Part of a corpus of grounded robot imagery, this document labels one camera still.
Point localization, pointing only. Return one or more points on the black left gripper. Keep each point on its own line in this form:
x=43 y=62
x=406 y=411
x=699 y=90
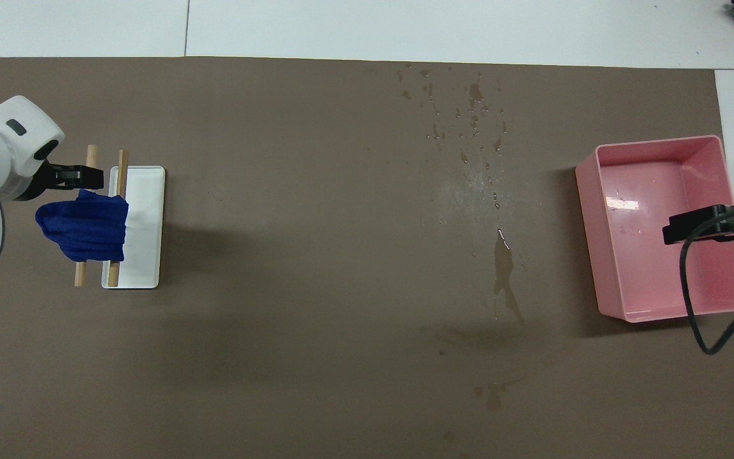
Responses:
x=41 y=182

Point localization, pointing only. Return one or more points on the dark blue towel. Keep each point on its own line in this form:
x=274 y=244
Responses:
x=86 y=226

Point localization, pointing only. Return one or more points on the white towel rack base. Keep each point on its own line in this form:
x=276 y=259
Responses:
x=144 y=236

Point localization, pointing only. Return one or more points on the water puddle streak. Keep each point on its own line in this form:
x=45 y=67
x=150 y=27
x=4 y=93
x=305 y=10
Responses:
x=503 y=261

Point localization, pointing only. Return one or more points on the spilled water droplets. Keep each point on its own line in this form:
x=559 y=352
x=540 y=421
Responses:
x=475 y=92

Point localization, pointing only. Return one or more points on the pink plastic bin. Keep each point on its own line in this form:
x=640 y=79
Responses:
x=666 y=242

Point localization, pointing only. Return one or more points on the brown table mat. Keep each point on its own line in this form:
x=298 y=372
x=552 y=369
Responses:
x=316 y=255

